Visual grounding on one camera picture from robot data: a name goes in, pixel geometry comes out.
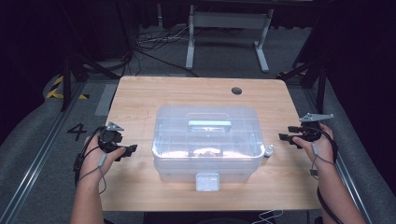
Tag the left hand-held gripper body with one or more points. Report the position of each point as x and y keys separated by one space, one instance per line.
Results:
x=110 y=137

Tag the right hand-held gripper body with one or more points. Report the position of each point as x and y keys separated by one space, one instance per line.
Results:
x=311 y=132

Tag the clear plastic storage box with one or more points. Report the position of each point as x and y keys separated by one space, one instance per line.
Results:
x=207 y=146

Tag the person's right hand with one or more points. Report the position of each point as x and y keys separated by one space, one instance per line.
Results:
x=323 y=149

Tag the person's left hand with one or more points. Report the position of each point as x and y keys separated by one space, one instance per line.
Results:
x=93 y=161

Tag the small white dropper bottle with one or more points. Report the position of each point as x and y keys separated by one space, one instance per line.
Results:
x=268 y=151

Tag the black tripod stand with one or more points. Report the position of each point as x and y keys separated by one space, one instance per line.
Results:
x=320 y=84
x=66 y=81

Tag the round dark table grommet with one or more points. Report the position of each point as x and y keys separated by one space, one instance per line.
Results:
x=236 y=90

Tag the yellow black hazard tape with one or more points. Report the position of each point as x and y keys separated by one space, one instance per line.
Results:
x=54 y=92

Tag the grey metal desk frame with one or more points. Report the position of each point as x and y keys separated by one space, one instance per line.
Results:
x=229 y=20

